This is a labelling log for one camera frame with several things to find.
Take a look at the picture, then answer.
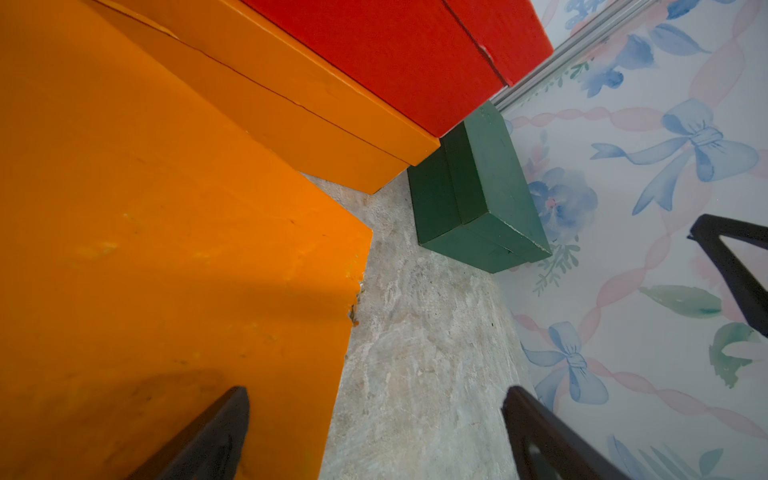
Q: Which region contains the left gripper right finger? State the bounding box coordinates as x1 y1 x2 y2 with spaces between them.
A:
501 386 628 479

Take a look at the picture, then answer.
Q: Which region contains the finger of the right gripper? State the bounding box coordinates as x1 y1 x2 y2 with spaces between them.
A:
688 214 767 337

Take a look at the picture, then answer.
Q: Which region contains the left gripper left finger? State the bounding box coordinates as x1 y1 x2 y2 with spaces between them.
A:
128 386 250 479

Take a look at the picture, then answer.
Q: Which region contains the orange shoebox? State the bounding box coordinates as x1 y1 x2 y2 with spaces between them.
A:
1 1 372 479
87 1 439 194

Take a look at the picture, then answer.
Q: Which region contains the red shoebox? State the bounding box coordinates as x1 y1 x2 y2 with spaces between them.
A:
249 0 553 137

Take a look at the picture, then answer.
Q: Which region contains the green shoebox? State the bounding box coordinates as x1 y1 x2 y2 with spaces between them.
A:
407 102 552 273

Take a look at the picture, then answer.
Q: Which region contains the right corner aluminium post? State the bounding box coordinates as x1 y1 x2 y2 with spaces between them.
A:
491 1 656 113

